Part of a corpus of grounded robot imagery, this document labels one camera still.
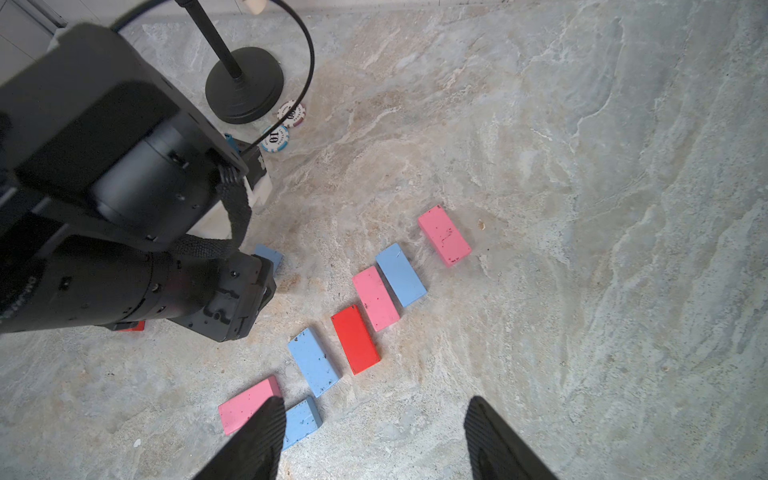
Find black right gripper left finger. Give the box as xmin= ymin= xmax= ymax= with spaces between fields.
xmin=194 ymin=396 xmax=286 ymax=480

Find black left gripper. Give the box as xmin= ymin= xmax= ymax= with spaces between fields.
xmin=169 ymin=252 xmax=276 ymax=342

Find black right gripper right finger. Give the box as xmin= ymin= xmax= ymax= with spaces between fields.
xmin=464 ymin=396 xmax=557 ymax=480

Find light blue block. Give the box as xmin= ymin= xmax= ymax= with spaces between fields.
xmin=376 ymin=243 xmax=427 ymax=307
xmin=253 ymin=244 xmax=284 ymax=276
xmin=283 ymin=396 xmax=323 ymax=450
xmin=288 ymin=328 xmax=340 ymax=397

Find red block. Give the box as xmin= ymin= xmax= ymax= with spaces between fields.
xmin=112 ymin=321 xmax=146 ymax=332
xmin=331 ymin=305 xmax=381 ymax=375

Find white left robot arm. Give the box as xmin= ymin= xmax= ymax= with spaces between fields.
xmin=1 ymin=24 xmax=276 ymax=342

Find pink block lower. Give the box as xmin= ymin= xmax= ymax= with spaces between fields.
xmin=218 ymin=375 xmax=282 ymax=436

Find pink block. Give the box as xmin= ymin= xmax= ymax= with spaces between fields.
xmin=218 ymin=375 xmax=282 ymax=436
xmin=352 ymin=266 xmax=400 ymax=332
xmin=418 ymin=205 xmax=472 ymax=267

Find pink block upper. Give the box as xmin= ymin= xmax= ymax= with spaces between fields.
xmin=352 ymin=266 xmax=400 ymax=332

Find blue 10 poker chip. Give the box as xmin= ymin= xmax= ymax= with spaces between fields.
xmin=259 ymin=126 xmax=290 ymax=153

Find purple 500 poker chip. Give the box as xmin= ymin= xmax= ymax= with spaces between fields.
xmin=277 ymin=100 xmax=306 ymax=129

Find black microphone stand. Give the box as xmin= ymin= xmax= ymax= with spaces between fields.
xmin=177 ymin=0 xmax=284 ymax=125

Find pink block far right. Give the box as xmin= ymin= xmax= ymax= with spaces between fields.
xmin=418 ymin=205 xmax=472 ymax=267

